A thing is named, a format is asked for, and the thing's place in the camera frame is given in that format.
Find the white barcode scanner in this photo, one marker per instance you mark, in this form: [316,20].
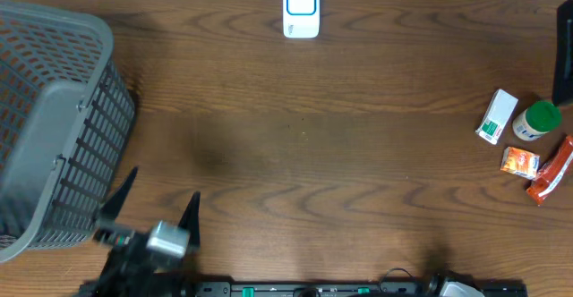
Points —
[301,18]

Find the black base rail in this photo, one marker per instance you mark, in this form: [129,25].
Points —
[387,288]

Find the green lidded jar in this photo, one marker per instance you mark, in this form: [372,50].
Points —
[537,120]

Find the grey plastic basket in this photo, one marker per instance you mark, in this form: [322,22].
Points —
[66,117]

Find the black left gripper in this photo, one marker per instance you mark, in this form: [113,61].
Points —
[117,239]

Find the orange juice carton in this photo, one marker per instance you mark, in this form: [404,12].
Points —
[520,162]

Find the red Top candy bar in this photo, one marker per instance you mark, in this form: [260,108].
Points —
[551,173]

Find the white green medicine box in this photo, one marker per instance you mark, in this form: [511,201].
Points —
[496,116]

